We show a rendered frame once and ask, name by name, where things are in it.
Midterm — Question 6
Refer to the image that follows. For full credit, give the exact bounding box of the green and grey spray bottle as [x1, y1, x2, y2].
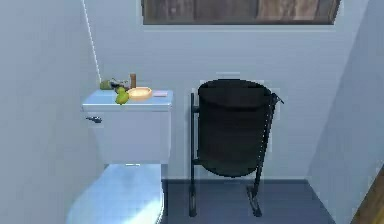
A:
[99, 78, 131, 91]

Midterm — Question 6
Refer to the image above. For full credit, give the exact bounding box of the brown wooden door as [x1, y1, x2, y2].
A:
[349, 165, 384, 224]

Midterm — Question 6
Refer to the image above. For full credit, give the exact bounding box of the window with wooden view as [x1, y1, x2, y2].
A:
[140, 0, 342, 26]

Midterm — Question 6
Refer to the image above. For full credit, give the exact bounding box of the tan round bowl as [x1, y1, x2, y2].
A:
[127, 86, 153, 102]

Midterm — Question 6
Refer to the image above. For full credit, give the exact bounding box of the green pear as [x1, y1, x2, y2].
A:
[115, 86, 130, 106]

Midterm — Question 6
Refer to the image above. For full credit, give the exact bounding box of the black laundry hamper with stand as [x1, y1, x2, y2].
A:
[188, 78, 285, 218]

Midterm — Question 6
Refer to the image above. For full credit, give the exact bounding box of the white toilet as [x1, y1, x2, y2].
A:
[65, 88, 175, 224]

